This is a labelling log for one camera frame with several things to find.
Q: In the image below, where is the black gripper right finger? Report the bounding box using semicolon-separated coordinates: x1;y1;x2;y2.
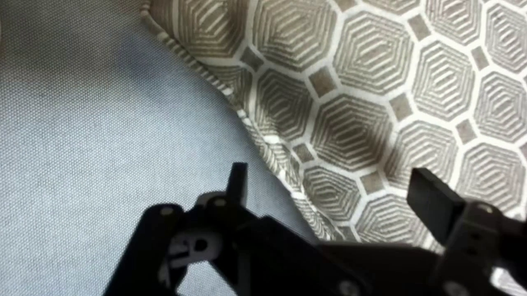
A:
405;167;527;296

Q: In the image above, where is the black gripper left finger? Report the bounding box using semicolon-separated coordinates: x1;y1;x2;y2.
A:
104;162;375;296

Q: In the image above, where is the beige octagon pattern pillow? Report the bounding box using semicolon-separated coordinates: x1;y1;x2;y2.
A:
140;0;527;254

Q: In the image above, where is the light grey couch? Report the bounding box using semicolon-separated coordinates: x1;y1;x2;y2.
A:
0;0;319;296

